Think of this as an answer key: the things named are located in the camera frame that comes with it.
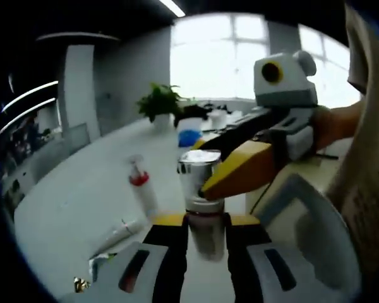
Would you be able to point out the curved ceiling light strip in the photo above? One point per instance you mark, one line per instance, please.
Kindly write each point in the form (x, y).
(28, 114)
(31, 94)

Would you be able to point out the blue white tissue box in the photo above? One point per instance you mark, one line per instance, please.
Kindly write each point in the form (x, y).
(188, 134)

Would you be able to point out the straight ceiling light strip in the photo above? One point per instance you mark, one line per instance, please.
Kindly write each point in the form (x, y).
(173, 7)

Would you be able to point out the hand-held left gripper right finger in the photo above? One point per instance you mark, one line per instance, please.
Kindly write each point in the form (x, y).
(240, 240)

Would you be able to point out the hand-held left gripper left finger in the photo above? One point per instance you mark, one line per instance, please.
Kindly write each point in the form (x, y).
(164, 252)

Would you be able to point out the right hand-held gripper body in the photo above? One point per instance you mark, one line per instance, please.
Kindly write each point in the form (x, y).
(287, 85)

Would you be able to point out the small white desk container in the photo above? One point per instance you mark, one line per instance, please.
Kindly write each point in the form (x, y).
(218, 120)

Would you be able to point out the potted green plant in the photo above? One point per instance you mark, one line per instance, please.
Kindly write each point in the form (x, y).
(159, 101)

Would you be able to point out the white pump bottle red collar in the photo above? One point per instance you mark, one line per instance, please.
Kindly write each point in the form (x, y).
(145, 192)

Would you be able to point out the gold skincare sachet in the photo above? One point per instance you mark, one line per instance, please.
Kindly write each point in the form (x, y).
(81, 285)

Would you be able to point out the white skincare bottle clear cap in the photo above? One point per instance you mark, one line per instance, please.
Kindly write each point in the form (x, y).
(194, 176)

